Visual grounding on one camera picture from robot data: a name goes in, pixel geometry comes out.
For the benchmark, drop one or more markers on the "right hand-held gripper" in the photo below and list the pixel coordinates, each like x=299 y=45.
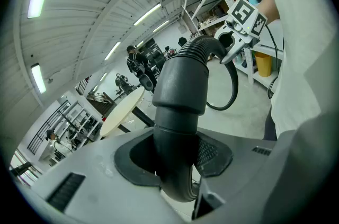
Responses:
x=243 y=13

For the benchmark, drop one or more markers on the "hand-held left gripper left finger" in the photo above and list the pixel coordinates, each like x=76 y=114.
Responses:
x=106 y=191

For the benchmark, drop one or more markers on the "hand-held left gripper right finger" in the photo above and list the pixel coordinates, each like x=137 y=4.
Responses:
x=251 y=178

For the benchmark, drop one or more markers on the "person's right forearm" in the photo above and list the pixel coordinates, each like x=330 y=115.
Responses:
x=268 y=3

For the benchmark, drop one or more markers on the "yellow bin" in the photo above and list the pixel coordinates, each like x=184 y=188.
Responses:
x=263 y=65

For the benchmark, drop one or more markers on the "dark blue trousers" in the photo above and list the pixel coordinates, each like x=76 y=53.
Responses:
x=270 y=127

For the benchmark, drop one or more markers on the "round wooden table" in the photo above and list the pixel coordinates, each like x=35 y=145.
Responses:
x=121 y=111

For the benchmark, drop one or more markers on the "black stair railing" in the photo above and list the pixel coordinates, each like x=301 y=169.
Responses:
x=47 y=125

